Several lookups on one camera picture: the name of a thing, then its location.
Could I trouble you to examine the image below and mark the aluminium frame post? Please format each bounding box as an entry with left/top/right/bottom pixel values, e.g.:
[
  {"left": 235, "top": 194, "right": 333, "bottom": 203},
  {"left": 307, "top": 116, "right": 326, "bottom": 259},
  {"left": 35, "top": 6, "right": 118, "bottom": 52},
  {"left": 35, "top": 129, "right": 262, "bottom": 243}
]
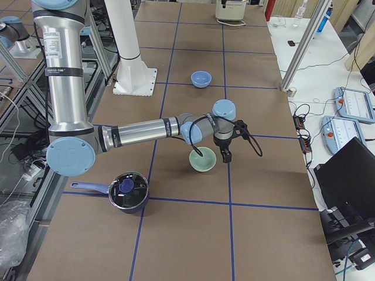
[{"left": 279, "top": 0, "right": 331, "bottom": 97}]

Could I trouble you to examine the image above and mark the black monitor stand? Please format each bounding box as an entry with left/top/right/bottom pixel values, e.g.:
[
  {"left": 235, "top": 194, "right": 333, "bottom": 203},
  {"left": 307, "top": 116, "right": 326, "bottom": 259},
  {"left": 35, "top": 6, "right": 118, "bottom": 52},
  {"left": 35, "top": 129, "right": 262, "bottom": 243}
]
[{"left": 320, "top": 208, "right": 374, "bottom": 270}]

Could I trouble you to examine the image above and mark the lower blue teach pendant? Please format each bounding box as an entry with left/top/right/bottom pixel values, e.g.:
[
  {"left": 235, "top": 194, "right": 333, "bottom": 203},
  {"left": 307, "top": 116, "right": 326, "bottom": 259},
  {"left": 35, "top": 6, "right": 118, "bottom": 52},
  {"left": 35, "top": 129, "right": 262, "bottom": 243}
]
[{"left": 322, "top": 116, "right": 367, "bottom": 154}]

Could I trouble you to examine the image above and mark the cream and chrome toaster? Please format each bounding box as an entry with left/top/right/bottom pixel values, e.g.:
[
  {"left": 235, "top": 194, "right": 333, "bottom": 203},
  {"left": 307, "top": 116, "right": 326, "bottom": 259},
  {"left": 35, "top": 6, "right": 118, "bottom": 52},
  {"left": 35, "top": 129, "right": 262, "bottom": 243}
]
[{"left": 215, "top": 0, "right": 247, "bottom": 21}]

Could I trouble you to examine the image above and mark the upper blue teach pendant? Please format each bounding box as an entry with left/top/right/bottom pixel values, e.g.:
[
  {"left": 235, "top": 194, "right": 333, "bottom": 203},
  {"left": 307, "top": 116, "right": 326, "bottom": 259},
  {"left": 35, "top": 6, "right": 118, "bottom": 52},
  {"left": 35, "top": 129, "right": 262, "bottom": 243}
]
[{"left": 333, "top": 87, "right": 374, "bottom": 124}]

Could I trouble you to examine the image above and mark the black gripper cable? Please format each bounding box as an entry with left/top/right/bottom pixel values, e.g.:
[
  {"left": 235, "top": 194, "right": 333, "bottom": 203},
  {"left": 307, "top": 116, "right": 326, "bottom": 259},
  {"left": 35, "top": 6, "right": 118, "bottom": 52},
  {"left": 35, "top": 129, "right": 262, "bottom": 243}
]
[{"left": 187, "top": 115, "right": 263, "bottom": 159}]

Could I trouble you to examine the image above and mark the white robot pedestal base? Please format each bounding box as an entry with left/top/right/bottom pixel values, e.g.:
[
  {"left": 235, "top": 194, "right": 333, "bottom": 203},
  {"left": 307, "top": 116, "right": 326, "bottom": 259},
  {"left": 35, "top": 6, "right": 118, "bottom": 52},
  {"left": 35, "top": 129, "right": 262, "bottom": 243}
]
[{"left": 105, "top": 0, "right": 158, "bottom": 97}]

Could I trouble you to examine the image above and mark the blue water bottle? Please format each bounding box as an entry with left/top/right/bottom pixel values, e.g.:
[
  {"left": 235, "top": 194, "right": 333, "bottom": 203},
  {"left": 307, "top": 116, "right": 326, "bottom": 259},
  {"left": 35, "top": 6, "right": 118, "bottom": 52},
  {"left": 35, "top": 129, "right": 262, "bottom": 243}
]
[{"left": 316, "top": 1, "right": 333, "bottom": 33}]

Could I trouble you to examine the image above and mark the green bowl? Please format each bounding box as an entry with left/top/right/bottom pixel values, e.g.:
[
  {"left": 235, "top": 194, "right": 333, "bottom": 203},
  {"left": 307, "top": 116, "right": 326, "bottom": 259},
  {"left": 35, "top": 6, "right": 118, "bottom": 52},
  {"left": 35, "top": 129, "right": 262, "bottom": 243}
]
[{"left": 189, "top": 147, "right": 217, "bottom": 172}]

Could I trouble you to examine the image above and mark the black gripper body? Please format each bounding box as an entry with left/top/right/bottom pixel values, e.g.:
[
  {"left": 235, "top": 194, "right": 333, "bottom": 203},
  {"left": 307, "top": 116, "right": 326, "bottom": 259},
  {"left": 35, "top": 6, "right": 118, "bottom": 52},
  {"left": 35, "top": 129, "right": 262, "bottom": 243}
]
[{"left": 213, "top": 138, "right": 231, "bottom": 152}]

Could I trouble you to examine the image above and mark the crumpled clear plastic bag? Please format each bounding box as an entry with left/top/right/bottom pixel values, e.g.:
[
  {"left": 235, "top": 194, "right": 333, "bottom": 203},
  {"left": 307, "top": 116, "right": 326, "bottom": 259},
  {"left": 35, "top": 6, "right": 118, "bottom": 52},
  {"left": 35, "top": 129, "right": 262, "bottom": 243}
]
[{"left": 1, "top": 201, "right": 30, "bottom": 270}]

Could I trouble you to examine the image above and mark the blue bowl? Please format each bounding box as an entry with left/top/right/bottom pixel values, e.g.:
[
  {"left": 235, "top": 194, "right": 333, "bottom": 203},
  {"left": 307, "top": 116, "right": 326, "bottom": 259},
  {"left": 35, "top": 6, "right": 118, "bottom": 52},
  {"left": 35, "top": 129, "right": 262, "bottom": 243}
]
[{"left": 190, "top": 70, "right": 212, "bottom": 88}]

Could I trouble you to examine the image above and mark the black laptop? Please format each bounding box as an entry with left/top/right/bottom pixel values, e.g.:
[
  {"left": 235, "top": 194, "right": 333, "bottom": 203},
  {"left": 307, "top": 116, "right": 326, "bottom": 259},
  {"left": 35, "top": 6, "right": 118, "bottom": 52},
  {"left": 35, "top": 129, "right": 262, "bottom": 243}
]
[{"left": 314, "top": 137, "right": 374, "bottom": 218}]

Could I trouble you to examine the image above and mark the white toaster power cable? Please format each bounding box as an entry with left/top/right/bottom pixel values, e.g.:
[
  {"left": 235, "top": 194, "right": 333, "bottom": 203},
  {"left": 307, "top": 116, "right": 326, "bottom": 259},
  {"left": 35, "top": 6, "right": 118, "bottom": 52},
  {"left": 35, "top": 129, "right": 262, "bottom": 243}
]
[{"left": 217, "top": 18, "right": 247, "bottom": 28}]

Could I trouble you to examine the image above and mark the clear plastic bottle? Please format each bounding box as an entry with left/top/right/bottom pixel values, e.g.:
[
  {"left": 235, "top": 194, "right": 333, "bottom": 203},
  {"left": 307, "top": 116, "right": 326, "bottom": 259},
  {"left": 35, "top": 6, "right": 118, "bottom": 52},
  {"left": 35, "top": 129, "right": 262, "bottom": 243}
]
[{"left": 292, "top": 0, "right": 308, "bottom": 27}]

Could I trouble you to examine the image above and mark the dark blue saucepan with lid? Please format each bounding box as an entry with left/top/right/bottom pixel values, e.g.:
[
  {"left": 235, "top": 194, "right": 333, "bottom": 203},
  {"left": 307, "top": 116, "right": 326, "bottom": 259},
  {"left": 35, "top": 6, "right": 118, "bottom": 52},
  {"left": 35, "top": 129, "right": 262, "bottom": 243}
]
[{"left": 70, "top": 172, "right": 150, "bottom": 214}]

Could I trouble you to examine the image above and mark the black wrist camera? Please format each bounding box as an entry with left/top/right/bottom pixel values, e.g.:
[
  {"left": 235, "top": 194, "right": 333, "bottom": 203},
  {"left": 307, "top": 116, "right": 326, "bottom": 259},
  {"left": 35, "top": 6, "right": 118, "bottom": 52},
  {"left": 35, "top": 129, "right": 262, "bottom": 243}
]
[{"left": 232, "top": 120, "right": 250, "bottom": 141}]

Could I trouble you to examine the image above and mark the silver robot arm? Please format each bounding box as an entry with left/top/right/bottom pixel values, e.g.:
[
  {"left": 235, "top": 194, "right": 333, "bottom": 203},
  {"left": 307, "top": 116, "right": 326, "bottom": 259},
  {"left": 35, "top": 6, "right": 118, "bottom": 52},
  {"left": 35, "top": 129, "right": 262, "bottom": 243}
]
[{"left": 32, "top": 1, "right": 236, "bottom": 177}]

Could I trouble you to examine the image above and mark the blue teach pendant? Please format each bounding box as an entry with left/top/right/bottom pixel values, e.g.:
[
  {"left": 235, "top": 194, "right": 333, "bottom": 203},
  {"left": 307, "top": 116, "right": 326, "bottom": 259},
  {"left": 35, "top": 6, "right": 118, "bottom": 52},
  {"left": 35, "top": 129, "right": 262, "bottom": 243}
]
[
  {"left": 322, "top": 116, "right": 367, "bottom": 154},
  {"left": 333, "top": 87, "right": 374, "bottom": 124}
]

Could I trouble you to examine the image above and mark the small metal cylinder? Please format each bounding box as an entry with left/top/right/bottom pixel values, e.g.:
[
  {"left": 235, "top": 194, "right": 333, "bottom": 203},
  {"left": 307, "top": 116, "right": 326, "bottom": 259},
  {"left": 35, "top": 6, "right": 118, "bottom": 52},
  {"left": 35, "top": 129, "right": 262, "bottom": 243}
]
[{"left": 287, "top": 87, "right": 297, "bottom": 97}]

